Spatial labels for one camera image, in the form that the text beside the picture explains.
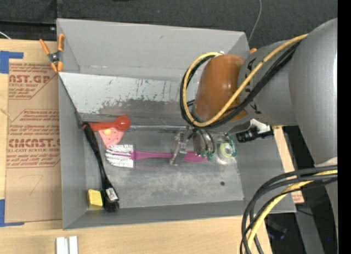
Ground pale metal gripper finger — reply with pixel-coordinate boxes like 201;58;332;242
174;131;190;149
169;142;190;166

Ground grey metal bin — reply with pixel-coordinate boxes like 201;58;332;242
56;18;297;230

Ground pink brush white bristles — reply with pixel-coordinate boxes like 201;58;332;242
105;144;208;169

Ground red measuring spoon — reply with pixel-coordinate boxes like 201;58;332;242
82;115;132;133

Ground pink dotted toy wedge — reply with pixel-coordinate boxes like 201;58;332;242
98;127;124;148

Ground long black brush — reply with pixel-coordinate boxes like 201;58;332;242
81;122;120;212

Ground yellow block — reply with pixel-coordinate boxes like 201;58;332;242
87;189;104;211

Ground brown cardboard board red print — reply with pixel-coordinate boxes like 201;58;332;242
0;38;64;228

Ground black cylinder on white bracket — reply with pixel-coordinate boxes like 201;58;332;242
235;118;275;143

